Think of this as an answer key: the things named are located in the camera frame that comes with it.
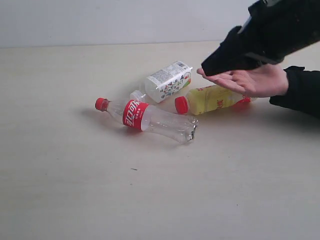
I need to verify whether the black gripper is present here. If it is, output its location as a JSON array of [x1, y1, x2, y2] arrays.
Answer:
[[201, 0, 320, 76]]

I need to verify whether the person's open bare hand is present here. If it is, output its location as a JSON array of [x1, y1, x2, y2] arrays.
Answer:
[[196, 64, 289, 98]]

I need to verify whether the yellow juice bottle red cap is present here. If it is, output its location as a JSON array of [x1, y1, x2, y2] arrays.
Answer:
[[174, 84, 256, 115]]

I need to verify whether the square clear bottle floral label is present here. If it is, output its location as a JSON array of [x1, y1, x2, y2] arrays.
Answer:
[[129, 61, 193, 104]]

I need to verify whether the clear cola bottle red label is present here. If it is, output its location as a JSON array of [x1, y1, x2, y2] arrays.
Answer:
[[95, 97, 199, 144]]

